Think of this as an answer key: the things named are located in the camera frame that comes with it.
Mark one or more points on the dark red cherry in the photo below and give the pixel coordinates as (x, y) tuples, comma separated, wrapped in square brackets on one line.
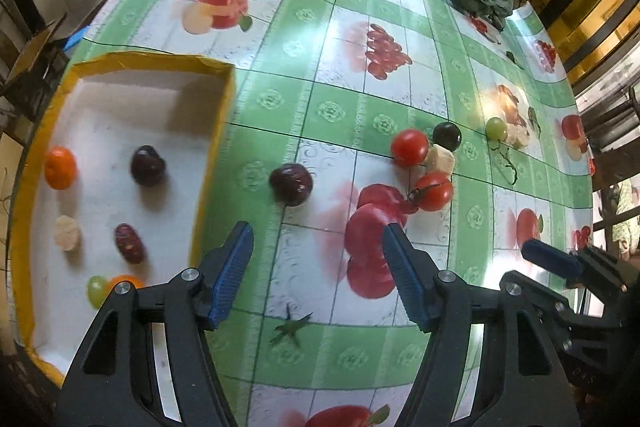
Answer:
[(291, 184)]

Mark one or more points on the red tomato with green calyx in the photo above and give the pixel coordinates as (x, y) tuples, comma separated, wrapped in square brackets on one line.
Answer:
[(434, 192)]

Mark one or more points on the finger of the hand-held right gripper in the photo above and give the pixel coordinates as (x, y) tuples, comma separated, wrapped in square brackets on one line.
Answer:
[(550, 257), (550, 299)]

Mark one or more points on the yellow tray with white inside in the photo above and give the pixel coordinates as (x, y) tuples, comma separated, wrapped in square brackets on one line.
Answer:
[(150, 107)]

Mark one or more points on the brown cardboard sheet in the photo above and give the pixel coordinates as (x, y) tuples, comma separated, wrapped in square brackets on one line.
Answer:
[(30, 57)]

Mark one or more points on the green tomato calyx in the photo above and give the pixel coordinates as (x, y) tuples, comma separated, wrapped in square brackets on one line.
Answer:
[(290, 327)]

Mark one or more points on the bare fruit stalk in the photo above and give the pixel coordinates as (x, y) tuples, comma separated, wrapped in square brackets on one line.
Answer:
[(507, 162)]

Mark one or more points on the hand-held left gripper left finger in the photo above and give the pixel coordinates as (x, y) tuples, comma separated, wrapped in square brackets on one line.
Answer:
[(230, 277)]

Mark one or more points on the large orange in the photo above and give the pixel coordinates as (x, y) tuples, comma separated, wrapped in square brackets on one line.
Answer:
[(127, 281)]

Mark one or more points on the peeled pale fruit piece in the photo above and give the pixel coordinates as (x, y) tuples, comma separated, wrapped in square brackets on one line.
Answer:
[(67, 233), (441, 161)]

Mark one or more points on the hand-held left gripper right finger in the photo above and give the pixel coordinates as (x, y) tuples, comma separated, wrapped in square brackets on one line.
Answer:
[(407, 279)]

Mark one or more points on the green grape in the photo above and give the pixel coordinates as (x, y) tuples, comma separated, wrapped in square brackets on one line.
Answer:
[(496, 128), (96, 291)]

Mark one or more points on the small orange tangerine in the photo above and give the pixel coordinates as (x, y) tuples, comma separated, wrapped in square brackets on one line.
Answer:
[(60, 167)]

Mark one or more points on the red date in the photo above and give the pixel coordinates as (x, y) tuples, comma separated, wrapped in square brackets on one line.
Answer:
[(130, 243)]

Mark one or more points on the blue plastic piece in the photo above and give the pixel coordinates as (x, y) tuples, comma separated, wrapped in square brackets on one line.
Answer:
[(75, 41)]

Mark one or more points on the dark plum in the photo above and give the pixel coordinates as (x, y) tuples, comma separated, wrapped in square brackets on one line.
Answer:
[(148, 164)]

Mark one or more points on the green fruit-print tablecloth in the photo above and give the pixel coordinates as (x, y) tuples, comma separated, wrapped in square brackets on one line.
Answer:
[(325, 107)]

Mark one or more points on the black grape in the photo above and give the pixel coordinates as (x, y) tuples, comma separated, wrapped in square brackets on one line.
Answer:
[(446, 134)]

